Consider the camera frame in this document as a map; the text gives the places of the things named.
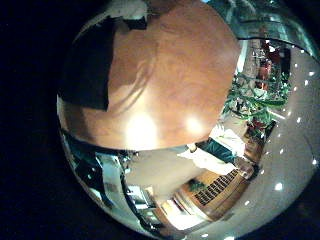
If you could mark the black piece of clothing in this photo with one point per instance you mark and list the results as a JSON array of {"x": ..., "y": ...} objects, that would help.
[{"x": 88, "y": 66}]

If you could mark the dark slatted grille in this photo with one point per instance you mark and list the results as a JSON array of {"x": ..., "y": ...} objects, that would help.
[{"x": 216, "y": 186}]

